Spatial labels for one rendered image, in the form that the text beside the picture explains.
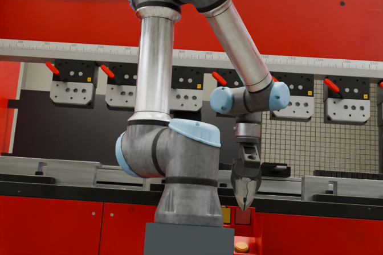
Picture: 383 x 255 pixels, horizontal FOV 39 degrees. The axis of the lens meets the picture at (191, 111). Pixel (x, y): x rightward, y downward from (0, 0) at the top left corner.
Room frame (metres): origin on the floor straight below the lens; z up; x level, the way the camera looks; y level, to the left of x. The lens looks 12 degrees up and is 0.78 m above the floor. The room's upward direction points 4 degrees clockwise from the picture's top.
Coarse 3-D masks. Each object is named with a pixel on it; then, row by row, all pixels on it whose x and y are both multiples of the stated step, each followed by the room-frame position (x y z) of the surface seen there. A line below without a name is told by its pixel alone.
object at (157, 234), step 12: (156, 228) 1.10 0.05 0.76; (168, 228) 1.10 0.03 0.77; (180, 228) 1.10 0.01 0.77; (192, 228) 1.11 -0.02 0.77; (204, 228) 1.11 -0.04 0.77; (216, 228) 1.11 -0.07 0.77; (228, 228) 1.11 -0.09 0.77; (156, 240) 1.10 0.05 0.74; (168, 240) 1.10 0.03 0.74; (180, 240) 1.10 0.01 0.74; (192, 240) 1.11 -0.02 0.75; (204, 240) 1.11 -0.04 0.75; (216, 240) 1.11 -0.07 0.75; (228, 240) 1.11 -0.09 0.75; (144, 252) 1.10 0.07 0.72; (156, 252) 1.10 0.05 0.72; (168, 252) 1.10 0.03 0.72; (180, 252) 1.10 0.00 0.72; (192, 252) 1.11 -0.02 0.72; (204, 252) 1.11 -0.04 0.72; (216, 252) 1.11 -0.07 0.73; (228, 252) 1.11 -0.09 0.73
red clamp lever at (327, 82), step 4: (324, 80) 1.85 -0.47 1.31; (328, 80) 1.84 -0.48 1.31; (328, 84) 1.84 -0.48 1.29; (332, 84) 1.84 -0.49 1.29; (332, 88) 1.84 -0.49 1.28; (336, 88) 1.84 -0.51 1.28; (336, 92) 1.85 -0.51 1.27; (340, 92) 1.84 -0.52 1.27; (340, 96) 1.85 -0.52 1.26; (344, 96) 1.83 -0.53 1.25
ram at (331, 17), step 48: (0, 0) 1.90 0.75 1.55; (48, 0) 1.90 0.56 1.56; (96, 0) 1.90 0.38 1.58; (240, 0) 1.88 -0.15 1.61; (288, 0) 1.88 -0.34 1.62; (336, 0) 1.88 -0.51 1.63; (0, 48) 1.90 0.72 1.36; (192, 48) 1.89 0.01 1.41; (288, 48) 1.88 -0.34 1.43; (336, 48) 1.88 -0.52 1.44
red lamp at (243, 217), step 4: (236, 212) 1.69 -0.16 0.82; (240, 212) 1.69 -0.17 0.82; (244, 212) 1.69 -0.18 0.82; (248, 212) 1.69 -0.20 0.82; (236, 216) 1.69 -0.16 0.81; (240, 216) 1.69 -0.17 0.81; (244, 216) 1.69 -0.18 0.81; (248, 216) 1.69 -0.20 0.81; (236, 220) 1.69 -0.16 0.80; (240, 220) 1.69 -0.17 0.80; (244, 220) 1.69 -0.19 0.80; (248, 220) 1.69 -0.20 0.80
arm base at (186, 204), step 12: (168, 180) 1.17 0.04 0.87; (180, 180) 1.14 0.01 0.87; (192, 180) 1.14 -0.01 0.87; (204, 180) 1.14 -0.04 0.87; (216, 180) 1.17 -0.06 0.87; (168, 192) 1.16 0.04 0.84; (180, 192) 1.14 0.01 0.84; (192, 192) 1.13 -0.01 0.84; (204, 192) 1.14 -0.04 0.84; (216, 192) 1.17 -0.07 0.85; (168, 204) 1.15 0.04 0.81; (180, 204) 1.13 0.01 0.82; (192, 204) 1.13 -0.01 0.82; (204, 204) 1.13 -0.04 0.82; (216, 204) 1.16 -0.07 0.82; (156, 216) 1.17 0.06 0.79; (168, 216) 1.13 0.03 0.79; (180, 216) 1.12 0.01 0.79; (192, 216) 1.12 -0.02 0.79; (204, 216) 1.13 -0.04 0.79; (216, 216) 1.15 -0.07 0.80
